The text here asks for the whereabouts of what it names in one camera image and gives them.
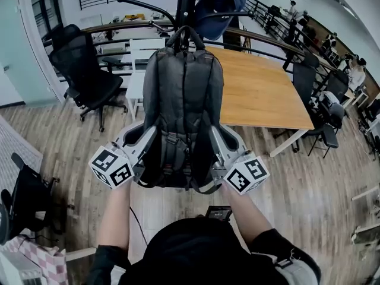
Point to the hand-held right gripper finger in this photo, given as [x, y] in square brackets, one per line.
[220, 148]
[239, 139]

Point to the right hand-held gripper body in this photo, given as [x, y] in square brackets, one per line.
[246, 174]

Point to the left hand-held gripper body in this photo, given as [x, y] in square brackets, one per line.
[111, 168]

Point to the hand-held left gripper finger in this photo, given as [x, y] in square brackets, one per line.
[120, 138]
[142, 148]

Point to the black backpack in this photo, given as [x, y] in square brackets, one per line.
[181, 99]

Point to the person's right forearm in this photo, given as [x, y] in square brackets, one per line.
[246, 215]

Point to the person's left forearm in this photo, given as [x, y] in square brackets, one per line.
[114, 215]

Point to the white wooden chair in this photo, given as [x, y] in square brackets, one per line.
[139, 82]

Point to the black mesh office chair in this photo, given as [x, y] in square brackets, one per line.
[86, 79]

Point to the black office chair with headrest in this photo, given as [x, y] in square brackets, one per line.
[26, 194]

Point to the person's black shirt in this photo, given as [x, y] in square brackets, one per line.
[196, 257]

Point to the table with pink checkered cloth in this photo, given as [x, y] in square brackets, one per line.
[47, 260]

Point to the navy cap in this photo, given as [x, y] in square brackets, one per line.
[219, 19]

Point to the frosted glass door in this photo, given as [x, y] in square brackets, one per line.
[26, 55]

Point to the black metal railing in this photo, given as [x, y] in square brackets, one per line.
[267, 13]

